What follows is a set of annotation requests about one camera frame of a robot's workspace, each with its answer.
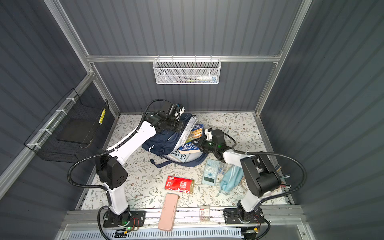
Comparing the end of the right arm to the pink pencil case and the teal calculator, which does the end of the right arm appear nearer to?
the teal calculator

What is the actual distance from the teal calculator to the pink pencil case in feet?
0.62

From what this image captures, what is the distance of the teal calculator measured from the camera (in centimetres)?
86

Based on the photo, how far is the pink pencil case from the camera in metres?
0.71
